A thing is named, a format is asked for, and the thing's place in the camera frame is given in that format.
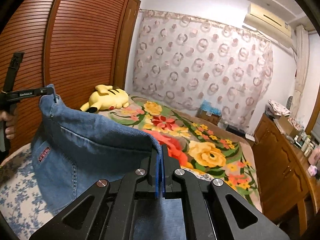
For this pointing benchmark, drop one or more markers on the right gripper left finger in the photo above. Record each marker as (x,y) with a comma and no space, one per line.
(106,210)

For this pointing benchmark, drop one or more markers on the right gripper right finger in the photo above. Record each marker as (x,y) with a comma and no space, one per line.
(212,209)

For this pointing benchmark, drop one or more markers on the blue denim jeans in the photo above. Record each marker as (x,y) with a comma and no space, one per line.
(72,150)

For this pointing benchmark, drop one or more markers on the person's left hand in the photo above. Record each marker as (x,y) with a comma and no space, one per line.
(10,123)

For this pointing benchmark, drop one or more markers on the colourful floral blanket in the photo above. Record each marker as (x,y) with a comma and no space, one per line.
(201,148)

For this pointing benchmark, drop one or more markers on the brown wooden dresser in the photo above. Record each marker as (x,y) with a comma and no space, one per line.
(287,191)

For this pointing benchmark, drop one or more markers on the blue floral white bedsheet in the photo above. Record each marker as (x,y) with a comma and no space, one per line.
(22,204)

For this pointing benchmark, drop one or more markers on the brown louvered wardrobe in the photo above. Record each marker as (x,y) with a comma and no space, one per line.
(71,44)

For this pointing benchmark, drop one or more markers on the yellow Pikachu plush toy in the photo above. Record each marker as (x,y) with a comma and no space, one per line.
(106,98)

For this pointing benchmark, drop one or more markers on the cardboard box with blue bag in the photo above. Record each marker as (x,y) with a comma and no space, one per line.
(209,113)

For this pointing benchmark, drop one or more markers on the open cardboard box on dresser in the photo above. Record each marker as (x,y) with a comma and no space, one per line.
(289,126)

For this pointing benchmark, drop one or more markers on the pink circle patterned curtain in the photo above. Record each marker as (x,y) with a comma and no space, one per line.
(184,60)

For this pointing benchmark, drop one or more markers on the white wall air conditioner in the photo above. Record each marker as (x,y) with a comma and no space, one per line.
(269,24)

